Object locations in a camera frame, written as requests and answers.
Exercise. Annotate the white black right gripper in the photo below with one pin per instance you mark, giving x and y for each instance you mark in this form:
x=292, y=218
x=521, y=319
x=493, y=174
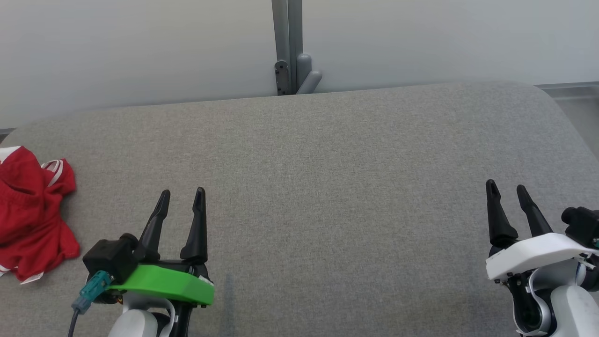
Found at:
x=533, y=255

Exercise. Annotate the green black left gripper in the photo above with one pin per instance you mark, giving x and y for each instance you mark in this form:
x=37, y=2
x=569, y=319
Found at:
x=173, y=283

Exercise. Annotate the red and white shirt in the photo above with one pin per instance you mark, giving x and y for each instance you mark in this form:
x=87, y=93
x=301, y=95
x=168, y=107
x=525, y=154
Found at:
x=28, y=220

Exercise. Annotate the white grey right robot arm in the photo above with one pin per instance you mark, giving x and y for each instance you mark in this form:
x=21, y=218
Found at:
x=575, y=309

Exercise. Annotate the grey fabric sofa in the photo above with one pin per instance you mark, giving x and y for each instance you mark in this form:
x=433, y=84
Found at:
x=327, y=187

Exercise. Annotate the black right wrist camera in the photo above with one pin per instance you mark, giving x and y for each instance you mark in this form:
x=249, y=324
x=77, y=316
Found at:
x=582, y=224

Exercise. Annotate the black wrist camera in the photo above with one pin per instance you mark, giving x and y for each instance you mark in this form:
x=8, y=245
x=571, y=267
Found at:
x=582, y=224
x=110, y=257

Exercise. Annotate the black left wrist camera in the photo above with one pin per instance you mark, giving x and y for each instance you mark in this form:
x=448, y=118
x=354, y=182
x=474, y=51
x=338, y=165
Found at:
x=110, y=257

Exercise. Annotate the grey wall base rail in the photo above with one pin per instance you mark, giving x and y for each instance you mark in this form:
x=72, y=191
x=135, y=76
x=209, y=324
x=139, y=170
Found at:
x=571, y=89

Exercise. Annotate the grey metal post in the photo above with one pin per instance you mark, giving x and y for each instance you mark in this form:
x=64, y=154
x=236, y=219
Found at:
x=286, y=42

